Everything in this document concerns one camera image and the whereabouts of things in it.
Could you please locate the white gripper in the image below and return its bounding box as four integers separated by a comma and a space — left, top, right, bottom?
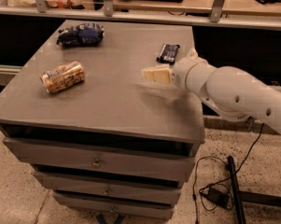
141, 48, 216, 91

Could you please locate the dark rxbar chocolate bar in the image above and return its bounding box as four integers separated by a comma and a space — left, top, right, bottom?
156, 44, 180, 64

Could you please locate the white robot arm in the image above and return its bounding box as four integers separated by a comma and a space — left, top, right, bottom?
142, 50, 281, 134

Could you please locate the orange soda can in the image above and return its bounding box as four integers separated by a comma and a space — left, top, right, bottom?
40, 61, 85, 93

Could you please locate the blue chip bag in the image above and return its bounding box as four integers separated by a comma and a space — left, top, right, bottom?
56, 23, 105, 46

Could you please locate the top grey drawer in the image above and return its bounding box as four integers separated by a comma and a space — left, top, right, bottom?
3, 137, 193, 182

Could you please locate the grey drawer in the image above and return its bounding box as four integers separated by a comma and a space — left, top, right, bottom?
53, 192, 174, 219
3, 137, 193, 182
34, 171, 181, 206

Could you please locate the grey drawer cabinet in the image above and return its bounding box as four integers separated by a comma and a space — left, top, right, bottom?
0, 22, 204, 209

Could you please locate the black floor bar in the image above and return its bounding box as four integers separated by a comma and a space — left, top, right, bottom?
228, 156, 246, 224

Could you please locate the middle grey drawer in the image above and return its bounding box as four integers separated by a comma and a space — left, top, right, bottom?
34, 171, 181, 206

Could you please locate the black power adapter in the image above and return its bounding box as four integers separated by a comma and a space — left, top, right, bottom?
207, 188, 229, 208

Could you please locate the bottom grey drawer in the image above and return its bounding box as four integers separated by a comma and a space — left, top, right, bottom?
53, 192, 174, 219

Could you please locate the black cable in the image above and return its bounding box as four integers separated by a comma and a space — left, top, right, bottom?
191, 123, 265, 224

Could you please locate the metal window rail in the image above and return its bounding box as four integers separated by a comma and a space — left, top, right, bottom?
0, 0, 281, 31

